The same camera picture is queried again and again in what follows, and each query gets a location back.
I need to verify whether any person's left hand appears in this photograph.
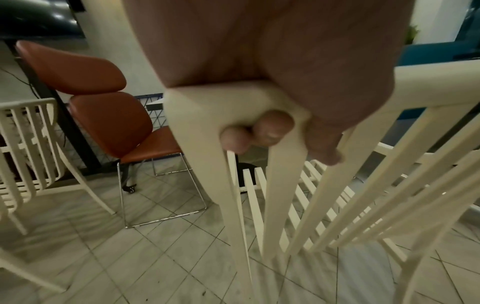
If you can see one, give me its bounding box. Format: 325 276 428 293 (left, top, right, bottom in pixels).
123 0 411 166

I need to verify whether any white slatted chair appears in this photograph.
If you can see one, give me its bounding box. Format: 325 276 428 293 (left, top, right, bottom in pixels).
163 60 480 304
0 98 117 236
0 247 68 294

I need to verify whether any green plant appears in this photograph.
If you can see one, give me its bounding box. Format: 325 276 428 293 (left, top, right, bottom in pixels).
406 24 421 45

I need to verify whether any blue sofa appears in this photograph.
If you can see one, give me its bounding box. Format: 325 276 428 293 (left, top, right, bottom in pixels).
396 41 480 121

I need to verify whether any orange leather chair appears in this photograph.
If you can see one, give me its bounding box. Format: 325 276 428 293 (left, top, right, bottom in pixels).
15 40 208 229

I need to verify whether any blue wire grid panel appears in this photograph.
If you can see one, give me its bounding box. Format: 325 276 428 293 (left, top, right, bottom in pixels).
135 92 170 131

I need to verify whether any black metal table frame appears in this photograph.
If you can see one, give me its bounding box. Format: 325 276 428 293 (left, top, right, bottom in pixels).
0 0 103 179

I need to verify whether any black cable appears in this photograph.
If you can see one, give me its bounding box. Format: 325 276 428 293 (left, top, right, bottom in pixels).
0 58 43 100

